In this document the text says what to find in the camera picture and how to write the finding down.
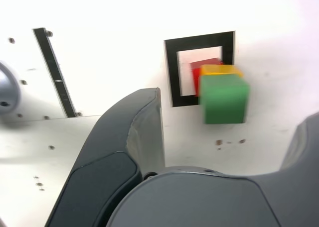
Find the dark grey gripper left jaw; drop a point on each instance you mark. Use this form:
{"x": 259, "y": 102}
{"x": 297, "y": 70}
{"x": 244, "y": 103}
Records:
{"x": 104, "y": 162}

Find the yellow cube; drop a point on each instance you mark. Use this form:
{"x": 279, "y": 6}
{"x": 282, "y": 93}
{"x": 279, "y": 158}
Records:
{"x": 219, "y": 70}

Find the red cube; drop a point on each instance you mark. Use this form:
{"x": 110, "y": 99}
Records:
{"x": 195, "y": 72}

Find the green cube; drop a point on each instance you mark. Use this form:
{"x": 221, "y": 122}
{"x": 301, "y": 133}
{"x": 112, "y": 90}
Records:
{"x": 224, "y": 100}

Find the black tape strip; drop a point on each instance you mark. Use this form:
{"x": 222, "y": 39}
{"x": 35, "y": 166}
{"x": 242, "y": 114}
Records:
{"x": 53, "y": 70}

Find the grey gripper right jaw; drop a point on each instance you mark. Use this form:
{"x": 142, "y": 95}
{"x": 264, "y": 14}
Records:
{"x": 199, "y": 202}

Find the black tape square outline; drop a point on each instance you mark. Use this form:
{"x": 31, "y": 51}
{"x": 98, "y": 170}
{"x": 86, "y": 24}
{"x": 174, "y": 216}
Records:
{"x": 172, "y": 75}

